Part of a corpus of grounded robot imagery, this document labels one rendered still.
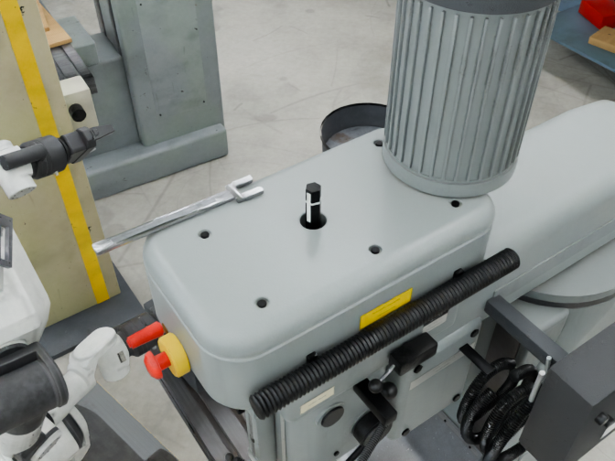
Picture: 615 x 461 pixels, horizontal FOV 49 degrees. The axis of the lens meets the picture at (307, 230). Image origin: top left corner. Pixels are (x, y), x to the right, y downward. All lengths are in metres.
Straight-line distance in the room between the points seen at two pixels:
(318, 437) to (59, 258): 2.12
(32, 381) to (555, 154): 1.00
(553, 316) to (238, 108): 3.45
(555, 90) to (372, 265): 4.20
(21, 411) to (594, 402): 0.89
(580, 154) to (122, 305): 2.46
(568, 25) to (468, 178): 4.41
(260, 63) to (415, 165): 4.09
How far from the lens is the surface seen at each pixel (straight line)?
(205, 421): 1.87
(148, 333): 1.06
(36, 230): 2.99
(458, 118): 0.91
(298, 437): 1.18
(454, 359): 1.25
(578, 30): 5.29
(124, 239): 0.93
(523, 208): 1.20
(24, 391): 1.26
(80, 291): 3.30
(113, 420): 2.56
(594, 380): 1.04
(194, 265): 0.88
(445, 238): 0.94
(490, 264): 1.02
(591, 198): 1.29
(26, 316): 1.28
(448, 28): 0.85
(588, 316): 1.44
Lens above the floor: 2.53
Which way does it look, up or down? 44 degrees down
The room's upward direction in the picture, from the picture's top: straight up
